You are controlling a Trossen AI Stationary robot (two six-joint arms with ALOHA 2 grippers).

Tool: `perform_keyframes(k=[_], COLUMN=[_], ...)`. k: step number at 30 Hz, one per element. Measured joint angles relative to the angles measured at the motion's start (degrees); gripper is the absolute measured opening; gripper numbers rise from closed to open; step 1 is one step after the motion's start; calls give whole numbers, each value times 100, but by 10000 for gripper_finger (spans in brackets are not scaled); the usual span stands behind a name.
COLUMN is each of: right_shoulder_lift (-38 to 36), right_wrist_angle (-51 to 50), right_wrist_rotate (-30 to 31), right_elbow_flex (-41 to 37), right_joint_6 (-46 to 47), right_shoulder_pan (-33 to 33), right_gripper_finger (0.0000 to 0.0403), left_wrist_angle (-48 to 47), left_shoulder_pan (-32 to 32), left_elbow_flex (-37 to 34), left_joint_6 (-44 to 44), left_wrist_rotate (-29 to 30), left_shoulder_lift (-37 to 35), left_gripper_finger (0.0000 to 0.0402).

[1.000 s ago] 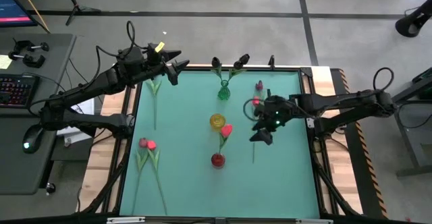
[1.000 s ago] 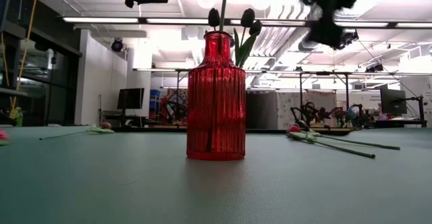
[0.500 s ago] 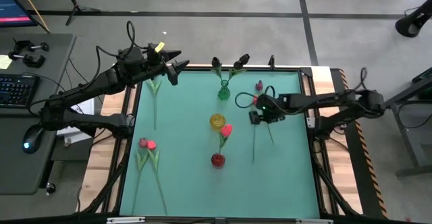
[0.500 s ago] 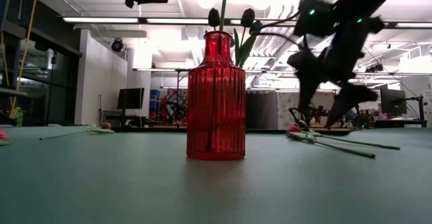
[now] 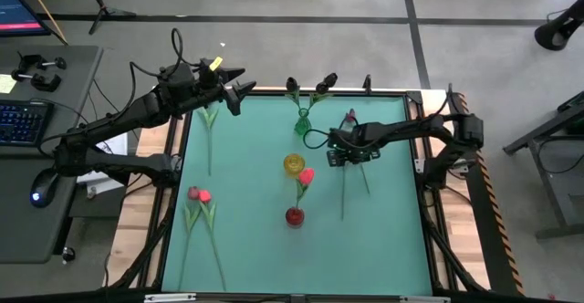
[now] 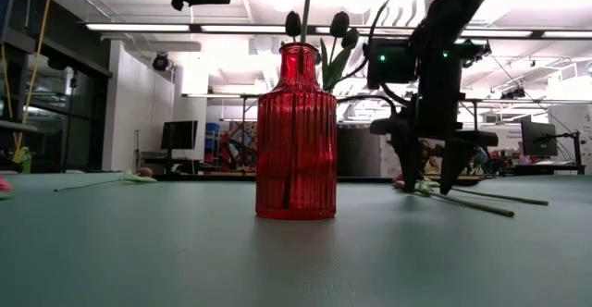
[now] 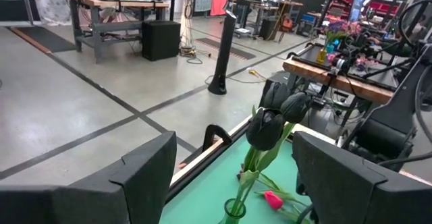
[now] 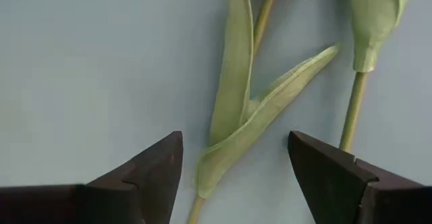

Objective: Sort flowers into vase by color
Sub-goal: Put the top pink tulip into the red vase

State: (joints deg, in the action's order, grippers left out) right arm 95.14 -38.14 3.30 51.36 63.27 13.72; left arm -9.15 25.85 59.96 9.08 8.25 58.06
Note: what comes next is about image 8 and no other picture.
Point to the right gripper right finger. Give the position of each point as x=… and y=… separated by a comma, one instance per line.
x=337, y=190

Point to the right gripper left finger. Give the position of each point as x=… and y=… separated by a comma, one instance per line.
x=135, y=197

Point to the green artificial flower stem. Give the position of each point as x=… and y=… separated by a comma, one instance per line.
x=233, y=82

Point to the teal table mat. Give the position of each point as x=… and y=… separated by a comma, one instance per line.
x=84, y=65

